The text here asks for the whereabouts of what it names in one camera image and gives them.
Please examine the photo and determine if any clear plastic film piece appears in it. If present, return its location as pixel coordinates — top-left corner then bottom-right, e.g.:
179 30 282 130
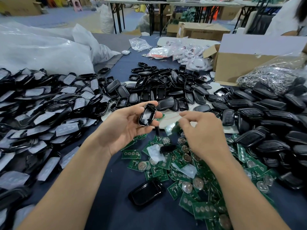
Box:
146 143 166 164

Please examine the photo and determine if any white sack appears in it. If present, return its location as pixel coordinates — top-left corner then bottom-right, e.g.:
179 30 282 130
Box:
98 4 116 35

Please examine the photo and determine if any heap of clear parts bags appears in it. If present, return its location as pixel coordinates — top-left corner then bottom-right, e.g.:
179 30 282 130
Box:
170 40 214 71

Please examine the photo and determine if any long white table top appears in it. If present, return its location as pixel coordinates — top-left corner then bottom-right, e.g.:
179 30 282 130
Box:
103 0 284 7

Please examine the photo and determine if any clear bag with red label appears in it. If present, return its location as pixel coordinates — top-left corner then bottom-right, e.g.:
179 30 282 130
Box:
143 46 173 59

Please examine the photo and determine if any pile of shells with pads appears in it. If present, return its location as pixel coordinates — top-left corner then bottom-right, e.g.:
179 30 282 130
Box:
0 68 118 230

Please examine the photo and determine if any person's left forearm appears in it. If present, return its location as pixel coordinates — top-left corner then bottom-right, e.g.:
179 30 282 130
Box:
17 139 113 230

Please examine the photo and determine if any black metal table frame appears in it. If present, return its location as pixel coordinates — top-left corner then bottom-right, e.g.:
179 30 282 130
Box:
106 2 166 35

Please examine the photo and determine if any large white plastic bag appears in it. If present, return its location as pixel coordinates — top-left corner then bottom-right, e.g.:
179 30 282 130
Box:
0 22 122 76

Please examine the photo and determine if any person's right hand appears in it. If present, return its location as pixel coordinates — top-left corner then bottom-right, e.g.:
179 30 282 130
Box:
178 111 231 162

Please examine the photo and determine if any small crumpled clear plastic bag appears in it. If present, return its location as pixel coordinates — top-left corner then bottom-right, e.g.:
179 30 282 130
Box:
129 38 153 52

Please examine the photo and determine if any large open cardboard box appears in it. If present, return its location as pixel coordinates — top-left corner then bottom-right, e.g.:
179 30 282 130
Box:
203 33 307 85

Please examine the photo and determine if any person's left hand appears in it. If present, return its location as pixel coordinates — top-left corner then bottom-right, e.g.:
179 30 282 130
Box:
93 100 164 156

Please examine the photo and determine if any lone glossy black shell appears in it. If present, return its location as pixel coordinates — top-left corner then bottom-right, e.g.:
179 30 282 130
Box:
128 179 165 208

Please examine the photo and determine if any pile of black shell halves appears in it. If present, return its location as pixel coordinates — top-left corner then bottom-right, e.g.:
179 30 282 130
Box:
127 62 231 113

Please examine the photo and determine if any brown cardboard box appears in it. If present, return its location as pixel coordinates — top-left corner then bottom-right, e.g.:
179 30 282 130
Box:
177 22 231 41

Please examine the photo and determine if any tan cardboard box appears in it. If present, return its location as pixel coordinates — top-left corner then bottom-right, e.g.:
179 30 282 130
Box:
0 0 43 16

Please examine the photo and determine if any black key fob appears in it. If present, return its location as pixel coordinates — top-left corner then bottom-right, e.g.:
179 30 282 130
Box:
138 103 157 127

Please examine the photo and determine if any black rubber button pad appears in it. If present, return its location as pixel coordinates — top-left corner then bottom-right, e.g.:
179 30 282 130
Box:
160 144 178 154

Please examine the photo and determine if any person's right forearm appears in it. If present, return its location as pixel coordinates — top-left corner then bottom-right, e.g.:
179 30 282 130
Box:
206 151 291 230

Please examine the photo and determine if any pile of assembled black fobs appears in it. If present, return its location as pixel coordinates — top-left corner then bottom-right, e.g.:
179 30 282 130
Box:
223 81 307 190

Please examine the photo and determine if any clear bag of metal parts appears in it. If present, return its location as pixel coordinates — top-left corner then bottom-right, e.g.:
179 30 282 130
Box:
236 55 307 94

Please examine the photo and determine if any pink plastic stool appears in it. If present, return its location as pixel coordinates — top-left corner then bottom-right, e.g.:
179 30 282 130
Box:
70 0 82 12

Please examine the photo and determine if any pile of green circuit boards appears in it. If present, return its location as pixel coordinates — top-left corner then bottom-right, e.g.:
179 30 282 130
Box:
120 119 276 230

